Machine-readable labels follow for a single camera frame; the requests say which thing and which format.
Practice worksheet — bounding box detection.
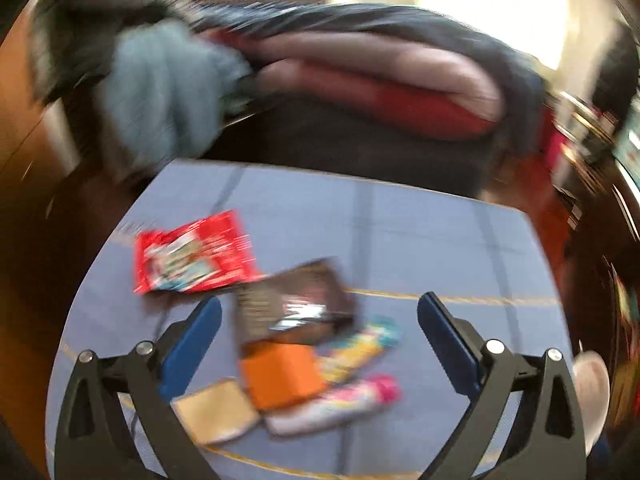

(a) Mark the dark wooden dresser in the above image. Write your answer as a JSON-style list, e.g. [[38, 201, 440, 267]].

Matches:
[[545, 90, 640, 351]]

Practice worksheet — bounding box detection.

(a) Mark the small orange box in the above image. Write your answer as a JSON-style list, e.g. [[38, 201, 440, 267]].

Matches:
[[239, 342, 328, 411]]

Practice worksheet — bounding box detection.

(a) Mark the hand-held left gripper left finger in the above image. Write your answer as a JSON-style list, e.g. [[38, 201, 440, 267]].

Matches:
[[55, 296, 223, 480]]

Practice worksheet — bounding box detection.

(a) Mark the red snack wrapper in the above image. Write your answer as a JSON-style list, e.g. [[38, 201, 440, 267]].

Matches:
[[134, 210, 266, 296]]

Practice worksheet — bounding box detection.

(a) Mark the dark brown packet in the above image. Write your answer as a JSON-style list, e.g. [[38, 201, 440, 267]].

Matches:
[[234, 258, 359, 356]]

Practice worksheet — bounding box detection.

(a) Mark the grey patterned blanket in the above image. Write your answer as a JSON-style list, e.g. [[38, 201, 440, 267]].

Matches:
[[30, 0, 188, 106]]

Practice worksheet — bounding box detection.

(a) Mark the folded pink grey quilt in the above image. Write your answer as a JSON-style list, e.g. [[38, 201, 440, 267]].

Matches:
[[250, 30, 503, 142]]

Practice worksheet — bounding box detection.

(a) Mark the light blue fleece blanket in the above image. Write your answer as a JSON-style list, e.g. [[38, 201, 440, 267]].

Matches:
[[97, 21, 253, 177]]

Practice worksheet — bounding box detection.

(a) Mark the blue checked tablecloth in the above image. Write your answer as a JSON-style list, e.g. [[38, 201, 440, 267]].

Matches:
[[45, 159, 576, 480]]

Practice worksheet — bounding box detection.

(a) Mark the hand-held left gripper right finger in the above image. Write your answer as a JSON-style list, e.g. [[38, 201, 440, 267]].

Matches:
[[417, 291, 587, 480]]

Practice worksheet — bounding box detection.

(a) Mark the teal yellow packet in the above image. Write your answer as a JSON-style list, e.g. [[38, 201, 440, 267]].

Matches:
[[315, 316, 404, 386]]

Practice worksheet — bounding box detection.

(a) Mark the small cream box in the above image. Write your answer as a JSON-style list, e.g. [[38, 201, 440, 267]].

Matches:
[[172, 379, 261, 447]]

